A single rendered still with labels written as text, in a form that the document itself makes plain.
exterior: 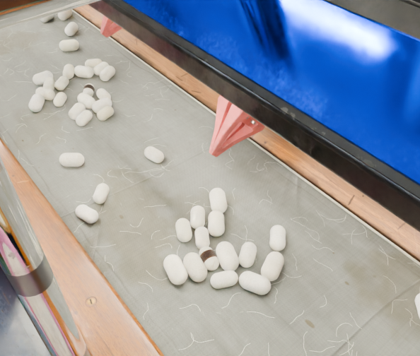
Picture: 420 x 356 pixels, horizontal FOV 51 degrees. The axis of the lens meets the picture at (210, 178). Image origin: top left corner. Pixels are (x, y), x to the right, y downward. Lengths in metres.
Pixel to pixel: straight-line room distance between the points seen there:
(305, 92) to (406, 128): 0.05
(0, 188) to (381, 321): 0.41
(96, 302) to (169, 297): 0.08
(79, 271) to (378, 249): 0.35
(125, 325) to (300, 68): 0.33
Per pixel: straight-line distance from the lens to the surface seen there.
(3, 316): 0.62
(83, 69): 0.84
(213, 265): 0.51
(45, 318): 0.31
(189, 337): 0.48
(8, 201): 0.23
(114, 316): 0.48
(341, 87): 0.20
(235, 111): 0.56
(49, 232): 0.56
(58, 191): 0.64
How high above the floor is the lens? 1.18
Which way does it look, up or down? 45 degrees down
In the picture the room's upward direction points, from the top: straight up
